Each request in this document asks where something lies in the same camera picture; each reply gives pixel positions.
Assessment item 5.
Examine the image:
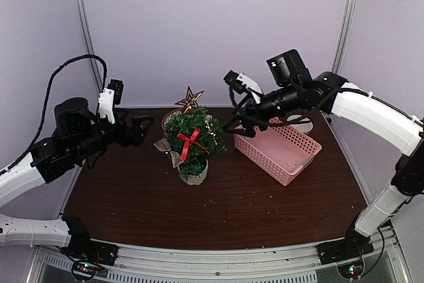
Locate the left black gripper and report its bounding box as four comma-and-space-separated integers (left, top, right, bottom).
72, 107, 154, 161

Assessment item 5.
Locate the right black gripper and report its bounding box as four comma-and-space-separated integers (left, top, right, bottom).
223, 82, 302, 137

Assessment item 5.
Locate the burlap ribbon bow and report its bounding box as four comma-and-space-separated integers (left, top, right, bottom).
153, 138, 184, 169

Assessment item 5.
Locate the gold glitter berry sprig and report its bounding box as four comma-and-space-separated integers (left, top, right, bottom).
204, 115, 220, 146

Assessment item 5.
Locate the pink plastic basket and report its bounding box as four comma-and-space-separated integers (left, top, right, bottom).
234, 126, 322, 186

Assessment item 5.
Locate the red ribbon bow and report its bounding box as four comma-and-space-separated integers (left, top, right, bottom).
177, 128, 210, 161

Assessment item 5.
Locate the small green christmas tree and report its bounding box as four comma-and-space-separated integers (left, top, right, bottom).
164, 107, 226, 185

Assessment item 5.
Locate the gold star ornament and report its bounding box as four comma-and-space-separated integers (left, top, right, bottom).
175, 86, 204, 115

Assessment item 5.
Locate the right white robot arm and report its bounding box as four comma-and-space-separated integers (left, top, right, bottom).
223, 49, 423, 258

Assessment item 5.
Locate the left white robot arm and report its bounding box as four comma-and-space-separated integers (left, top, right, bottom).
1, 97, 154, 259

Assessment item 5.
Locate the flower pattern plate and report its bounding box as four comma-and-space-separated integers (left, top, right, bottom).
161, 109, 181, 131

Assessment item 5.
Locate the white ceramic bowl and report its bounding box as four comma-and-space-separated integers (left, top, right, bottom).
287, 115, 313, 135

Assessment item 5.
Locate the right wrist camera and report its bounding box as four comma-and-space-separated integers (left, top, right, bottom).
223, 70, 264, 104

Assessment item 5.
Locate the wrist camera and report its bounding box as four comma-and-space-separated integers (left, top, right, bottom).
223, 70, 264, 104
97, 79, 124, 125

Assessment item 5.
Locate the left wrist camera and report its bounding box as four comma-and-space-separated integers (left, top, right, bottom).
97, 79, 124, 125

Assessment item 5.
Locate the right black cable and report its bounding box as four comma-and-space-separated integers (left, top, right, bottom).
227, 84, 368, 131

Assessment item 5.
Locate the black cable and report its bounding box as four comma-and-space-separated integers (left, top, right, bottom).
0, 54, 109, 174
227, 84, 368, 131

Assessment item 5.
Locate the left black cable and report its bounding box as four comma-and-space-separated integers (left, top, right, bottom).
0, 54, 109, 174

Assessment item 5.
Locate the front aluminium rail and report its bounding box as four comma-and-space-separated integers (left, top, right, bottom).
26, 229, 411, 283

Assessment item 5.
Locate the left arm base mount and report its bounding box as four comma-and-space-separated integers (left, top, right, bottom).
59, 217, 119, 282

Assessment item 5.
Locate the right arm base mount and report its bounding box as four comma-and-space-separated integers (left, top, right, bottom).
317, 230, 374, 280

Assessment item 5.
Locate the right aluminium frame post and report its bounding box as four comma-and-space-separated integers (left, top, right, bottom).
331, 0, 357, 74

